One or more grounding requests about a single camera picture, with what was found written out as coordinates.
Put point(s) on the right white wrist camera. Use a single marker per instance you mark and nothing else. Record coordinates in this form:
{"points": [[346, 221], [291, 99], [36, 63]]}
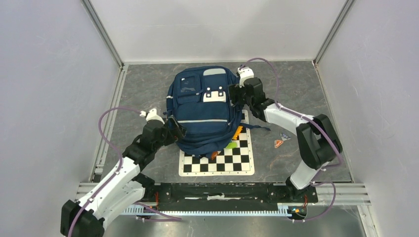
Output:
{"points": [[244, 74]]}

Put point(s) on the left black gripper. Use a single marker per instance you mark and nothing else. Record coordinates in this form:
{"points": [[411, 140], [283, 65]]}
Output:
{"points": [[178, 132]]}

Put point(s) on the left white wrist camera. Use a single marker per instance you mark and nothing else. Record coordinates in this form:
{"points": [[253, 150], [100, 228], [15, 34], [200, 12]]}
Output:
{"points": [[152, 114]]}

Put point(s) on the black and white chessboard mat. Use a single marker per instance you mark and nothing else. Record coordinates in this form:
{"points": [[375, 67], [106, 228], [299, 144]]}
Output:
{"points": [[229, 162]]}

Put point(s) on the blue triangular card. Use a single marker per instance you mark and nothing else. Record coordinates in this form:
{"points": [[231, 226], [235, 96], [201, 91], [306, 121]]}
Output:
{"points": [[284, 136]]}

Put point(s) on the aluminium frame rail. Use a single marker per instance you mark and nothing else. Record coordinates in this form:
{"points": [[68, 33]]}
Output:
{"points": [[339, 194]]}

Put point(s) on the orange triangular card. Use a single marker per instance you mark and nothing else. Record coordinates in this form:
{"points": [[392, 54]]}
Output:
{"points": [[278, 143]]}

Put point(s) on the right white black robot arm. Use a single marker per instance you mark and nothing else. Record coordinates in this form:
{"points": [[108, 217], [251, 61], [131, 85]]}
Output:
{"points": [[317, 139]]}

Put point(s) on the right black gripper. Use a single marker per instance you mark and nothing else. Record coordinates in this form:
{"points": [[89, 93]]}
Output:
{"points": [[234, 90]]}

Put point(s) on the green toy block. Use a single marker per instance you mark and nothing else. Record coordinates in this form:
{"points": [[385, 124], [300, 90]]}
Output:
{"points": [[232, 145]]}

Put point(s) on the brown orange toy block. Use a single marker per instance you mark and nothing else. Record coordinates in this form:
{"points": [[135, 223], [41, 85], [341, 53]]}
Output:
{"points": [[214, 155]]}

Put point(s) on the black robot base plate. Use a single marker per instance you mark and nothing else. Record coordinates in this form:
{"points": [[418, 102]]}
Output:
{"points": [[225, 196]]}

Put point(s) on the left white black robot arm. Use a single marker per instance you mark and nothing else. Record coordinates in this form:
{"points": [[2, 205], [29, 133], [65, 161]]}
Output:
{"points": [[92, 214]]}

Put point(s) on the navy blue backpack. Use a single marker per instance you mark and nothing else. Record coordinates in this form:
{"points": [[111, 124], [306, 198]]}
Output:
{"points": [[199, 101]]}

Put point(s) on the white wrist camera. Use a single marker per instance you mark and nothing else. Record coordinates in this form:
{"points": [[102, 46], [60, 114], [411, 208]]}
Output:
{"points": [[244, 74], [152, 114]]}

